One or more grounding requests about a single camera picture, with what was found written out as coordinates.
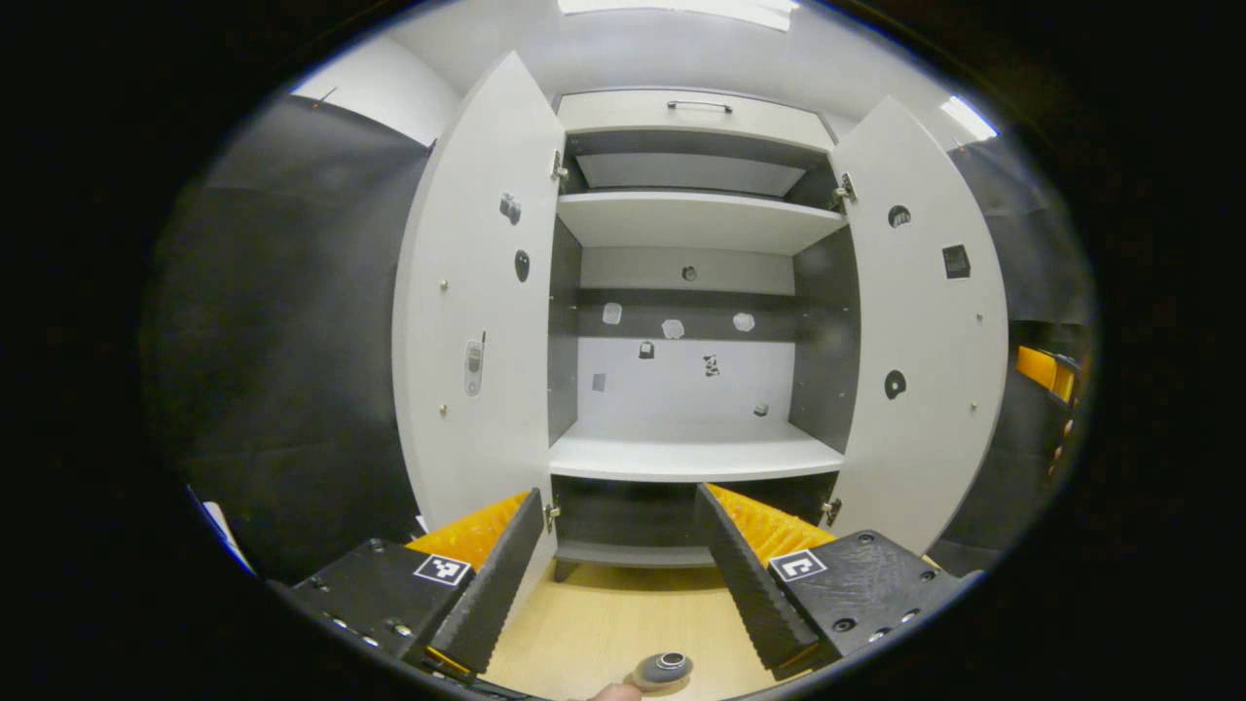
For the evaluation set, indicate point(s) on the small ceiling light panel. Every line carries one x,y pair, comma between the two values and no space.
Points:
969,117

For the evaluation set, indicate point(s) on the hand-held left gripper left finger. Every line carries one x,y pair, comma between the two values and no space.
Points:
492,584

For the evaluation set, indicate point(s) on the white cabinet drawer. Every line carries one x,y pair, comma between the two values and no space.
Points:
604,117

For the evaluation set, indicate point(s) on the silver bottle with colourful label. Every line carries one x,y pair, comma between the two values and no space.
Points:
662,667

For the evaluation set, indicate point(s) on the large ceiling light panel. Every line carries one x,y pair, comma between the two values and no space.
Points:
681,10

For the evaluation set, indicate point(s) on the brown round coaster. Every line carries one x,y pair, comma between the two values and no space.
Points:
681,687

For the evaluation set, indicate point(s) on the white cabinet shelf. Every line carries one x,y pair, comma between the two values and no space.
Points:
691,453
691,219

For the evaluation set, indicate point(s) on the white and grey cabinet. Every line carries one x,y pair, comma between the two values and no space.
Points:
681,389

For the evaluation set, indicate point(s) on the white cabinet door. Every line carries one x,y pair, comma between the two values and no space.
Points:
925,321
467,243

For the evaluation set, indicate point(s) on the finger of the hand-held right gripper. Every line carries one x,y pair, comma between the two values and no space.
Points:
1037,368

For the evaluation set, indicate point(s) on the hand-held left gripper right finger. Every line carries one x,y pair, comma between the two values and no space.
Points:
750,584

